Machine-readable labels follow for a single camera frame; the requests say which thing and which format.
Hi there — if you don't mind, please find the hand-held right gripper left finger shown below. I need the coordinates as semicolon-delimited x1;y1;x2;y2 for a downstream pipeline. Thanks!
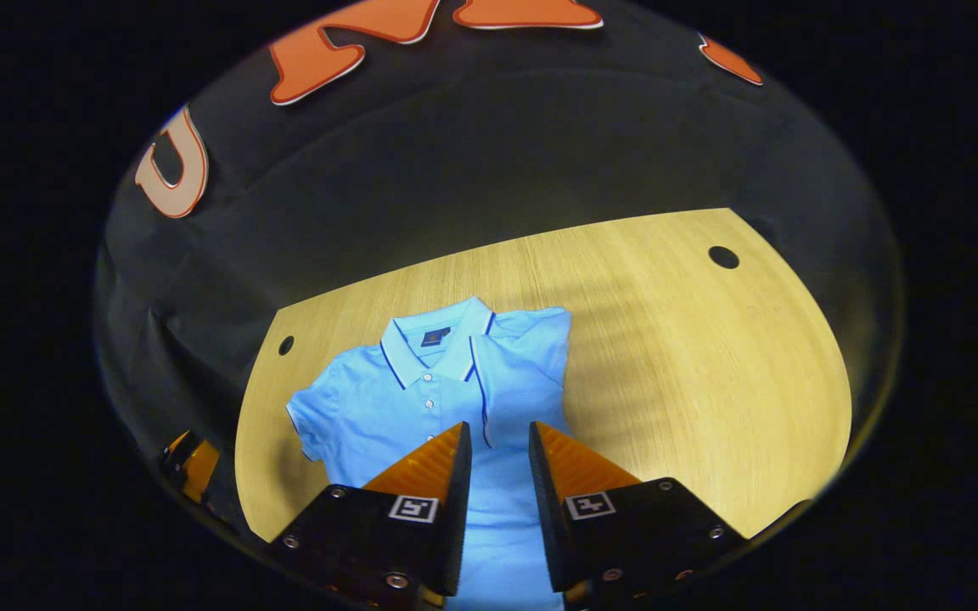
267;421;474;611

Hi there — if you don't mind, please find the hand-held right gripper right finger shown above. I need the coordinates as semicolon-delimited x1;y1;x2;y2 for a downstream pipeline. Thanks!
528;421;749;611

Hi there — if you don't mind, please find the light blue T-shirt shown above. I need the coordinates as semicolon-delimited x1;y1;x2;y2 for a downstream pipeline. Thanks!
285;295;575;611

